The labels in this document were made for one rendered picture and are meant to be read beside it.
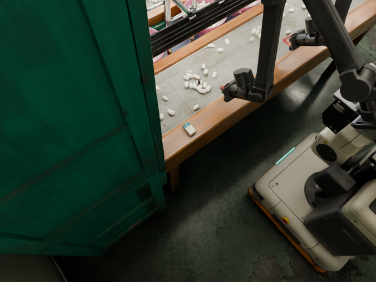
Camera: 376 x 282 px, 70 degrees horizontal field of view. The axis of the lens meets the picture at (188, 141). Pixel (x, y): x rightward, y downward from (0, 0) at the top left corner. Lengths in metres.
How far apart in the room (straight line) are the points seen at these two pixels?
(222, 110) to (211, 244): 0.95
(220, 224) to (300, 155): 0.70
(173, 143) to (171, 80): 0.37
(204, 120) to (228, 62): 0.39
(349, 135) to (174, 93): 0.80
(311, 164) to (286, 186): 0.23
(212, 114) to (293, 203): 0.79
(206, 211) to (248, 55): 1.04
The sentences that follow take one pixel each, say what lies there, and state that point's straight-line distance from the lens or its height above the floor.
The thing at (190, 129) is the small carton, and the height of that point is 0.78.
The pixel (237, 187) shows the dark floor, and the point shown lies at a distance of 1.98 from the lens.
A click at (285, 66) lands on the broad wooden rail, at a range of 1.55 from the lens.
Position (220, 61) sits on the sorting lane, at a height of 0.74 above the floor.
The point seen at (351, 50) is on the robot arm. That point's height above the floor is 1.31.
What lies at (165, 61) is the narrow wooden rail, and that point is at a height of 0.76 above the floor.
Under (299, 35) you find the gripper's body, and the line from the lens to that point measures 1.44.
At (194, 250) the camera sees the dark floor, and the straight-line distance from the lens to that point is 1.88.
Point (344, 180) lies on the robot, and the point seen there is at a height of 0.75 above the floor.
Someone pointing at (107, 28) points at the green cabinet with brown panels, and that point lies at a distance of 0.44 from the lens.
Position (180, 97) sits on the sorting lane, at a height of 0.74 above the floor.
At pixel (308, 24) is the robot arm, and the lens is 1.38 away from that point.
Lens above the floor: 1.88
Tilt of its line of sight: 66 degrees down
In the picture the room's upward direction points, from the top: 5 degrees clockwise
